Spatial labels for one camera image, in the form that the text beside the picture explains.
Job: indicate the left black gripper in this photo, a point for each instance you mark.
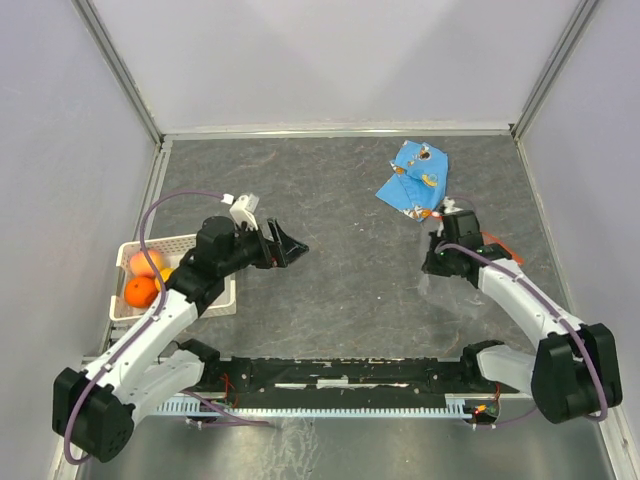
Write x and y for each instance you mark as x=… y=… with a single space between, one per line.
x=280 y=252

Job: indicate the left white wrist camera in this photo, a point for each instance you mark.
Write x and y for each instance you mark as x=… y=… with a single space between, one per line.
x=242 y=209

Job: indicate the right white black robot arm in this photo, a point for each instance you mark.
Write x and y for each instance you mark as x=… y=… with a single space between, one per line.
x=574 y=371

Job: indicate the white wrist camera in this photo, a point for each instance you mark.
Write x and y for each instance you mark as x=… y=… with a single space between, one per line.
x=242 y=209
x=447 y=206

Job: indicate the white perforated plastic basket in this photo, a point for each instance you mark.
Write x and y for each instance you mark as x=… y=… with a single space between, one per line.
x=171 y=250

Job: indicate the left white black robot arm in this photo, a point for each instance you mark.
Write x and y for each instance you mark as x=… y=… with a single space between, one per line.
x=98 y=408

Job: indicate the peach toy fruit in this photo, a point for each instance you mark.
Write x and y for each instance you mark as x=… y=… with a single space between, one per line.
x=140 y=266

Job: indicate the yellow lemon toy fruit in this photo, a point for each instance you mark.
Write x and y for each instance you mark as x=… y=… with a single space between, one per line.
x=165 y=273

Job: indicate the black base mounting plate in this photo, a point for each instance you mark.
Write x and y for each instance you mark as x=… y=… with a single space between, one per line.
x=341 y=383

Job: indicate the blue patterned cloth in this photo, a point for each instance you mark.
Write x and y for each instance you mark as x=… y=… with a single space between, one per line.
x=419 y=180

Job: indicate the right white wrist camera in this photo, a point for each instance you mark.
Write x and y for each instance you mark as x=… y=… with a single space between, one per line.
x=447 y=206

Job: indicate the orange toy fruit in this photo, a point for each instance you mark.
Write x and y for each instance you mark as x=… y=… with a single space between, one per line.
x=140 y=292

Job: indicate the light blue cable duct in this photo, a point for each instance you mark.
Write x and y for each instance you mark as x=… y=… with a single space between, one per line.
x=182 y=405

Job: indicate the clear zip bag orange zipper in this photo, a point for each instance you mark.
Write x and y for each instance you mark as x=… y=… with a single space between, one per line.
x=449 y=279

